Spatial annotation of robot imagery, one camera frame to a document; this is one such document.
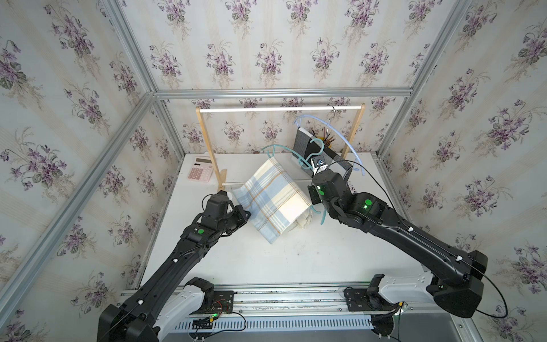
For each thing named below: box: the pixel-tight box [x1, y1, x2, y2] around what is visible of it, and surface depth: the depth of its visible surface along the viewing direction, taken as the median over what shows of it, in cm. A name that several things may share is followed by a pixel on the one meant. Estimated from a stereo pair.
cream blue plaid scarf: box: [232, 156, 315, 245], surface depth 76 cm
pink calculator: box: [187, 155, 214, 183], surface depth 112 cm
